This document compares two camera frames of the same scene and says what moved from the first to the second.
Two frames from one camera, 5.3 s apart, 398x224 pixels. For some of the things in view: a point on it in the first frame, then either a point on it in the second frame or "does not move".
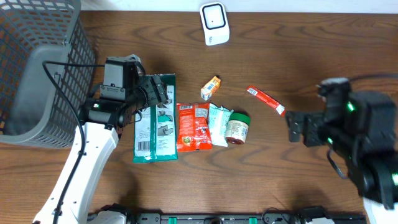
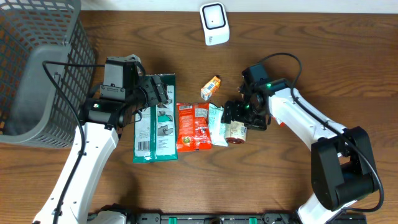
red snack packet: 193,131 does not move
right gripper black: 318,121 -> 259,124
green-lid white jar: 237,128 does not move
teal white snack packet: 219,117 does not move
